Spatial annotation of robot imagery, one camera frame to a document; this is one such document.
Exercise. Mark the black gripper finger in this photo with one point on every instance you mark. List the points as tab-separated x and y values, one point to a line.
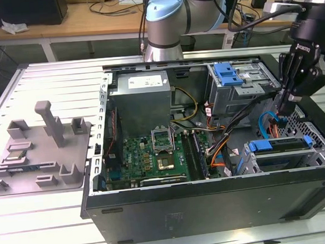
316	82
284	71

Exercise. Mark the hard disk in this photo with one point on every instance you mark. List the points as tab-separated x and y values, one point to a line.
287	145

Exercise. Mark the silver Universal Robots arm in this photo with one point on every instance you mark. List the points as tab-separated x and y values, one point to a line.
166	24

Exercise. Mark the metal disk bay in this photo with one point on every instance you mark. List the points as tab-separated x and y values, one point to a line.
282	155

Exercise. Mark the metal optical drive cage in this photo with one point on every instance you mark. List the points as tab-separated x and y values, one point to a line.
241	97

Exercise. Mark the blue plastic drive latch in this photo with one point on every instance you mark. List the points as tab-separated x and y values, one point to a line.
227	75

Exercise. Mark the small black cube device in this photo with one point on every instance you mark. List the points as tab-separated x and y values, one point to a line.
260	0

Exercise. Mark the installed RAM stick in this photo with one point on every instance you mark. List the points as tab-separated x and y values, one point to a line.
200	155

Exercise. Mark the black RAM slot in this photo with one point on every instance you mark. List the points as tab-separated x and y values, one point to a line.
189	156

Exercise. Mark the grey power supply unit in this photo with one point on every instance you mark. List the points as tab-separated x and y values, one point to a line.
139	107

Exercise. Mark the CPU socket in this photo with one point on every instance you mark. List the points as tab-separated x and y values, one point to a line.
166	163

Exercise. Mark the black PC case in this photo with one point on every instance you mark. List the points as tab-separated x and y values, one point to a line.
213	207

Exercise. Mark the black graphics card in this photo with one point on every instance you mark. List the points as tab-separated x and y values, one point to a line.
163	180

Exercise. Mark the green motherboard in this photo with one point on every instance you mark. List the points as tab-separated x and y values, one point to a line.
137	157

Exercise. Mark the wooden desk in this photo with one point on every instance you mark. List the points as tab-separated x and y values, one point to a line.
74	24

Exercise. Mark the grey parts rack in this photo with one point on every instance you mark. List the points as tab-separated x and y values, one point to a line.
42	164

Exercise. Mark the large black computer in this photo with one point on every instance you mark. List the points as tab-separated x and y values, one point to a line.
23	11

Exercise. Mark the crumpled white tissue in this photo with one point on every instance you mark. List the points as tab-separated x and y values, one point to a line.
13	26

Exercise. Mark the spare RAM stick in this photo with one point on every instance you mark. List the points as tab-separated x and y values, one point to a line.
20	168

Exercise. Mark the spare CPU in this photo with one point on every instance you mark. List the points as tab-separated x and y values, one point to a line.
15	155

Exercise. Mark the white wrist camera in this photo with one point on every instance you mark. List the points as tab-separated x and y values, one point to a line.
277	8

